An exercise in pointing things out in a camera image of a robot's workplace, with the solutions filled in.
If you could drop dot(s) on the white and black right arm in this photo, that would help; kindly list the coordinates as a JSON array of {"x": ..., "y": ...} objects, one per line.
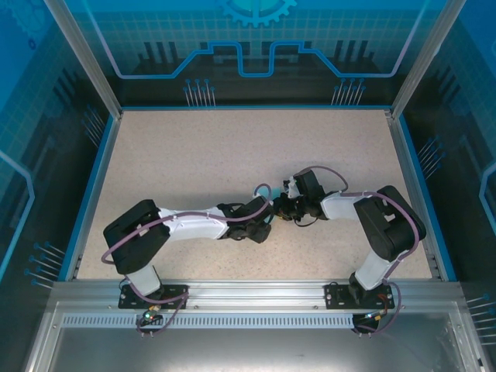
[{"x": 387, "y": 228}]

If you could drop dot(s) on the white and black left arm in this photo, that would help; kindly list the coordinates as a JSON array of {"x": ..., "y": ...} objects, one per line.
[{"x": 131, "y": 232}]

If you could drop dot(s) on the aluminium mounting rail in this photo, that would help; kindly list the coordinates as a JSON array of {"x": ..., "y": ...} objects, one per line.
[{"x": 255, "y": 294}]

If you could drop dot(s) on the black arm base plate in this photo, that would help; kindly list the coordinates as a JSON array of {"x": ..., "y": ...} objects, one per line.
[
  {"x": 337, "y": 296},
  {"x": 178, "y": 296}
]

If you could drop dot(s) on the aluminium side rail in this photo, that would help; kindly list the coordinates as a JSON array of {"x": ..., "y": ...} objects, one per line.
[{"x": 414, "y": 193}]

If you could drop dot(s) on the aluminium frame post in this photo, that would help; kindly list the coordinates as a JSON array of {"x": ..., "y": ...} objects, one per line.
[
  {"x": 85, "y": 62},
  {"x": 426, "y": 58}
]

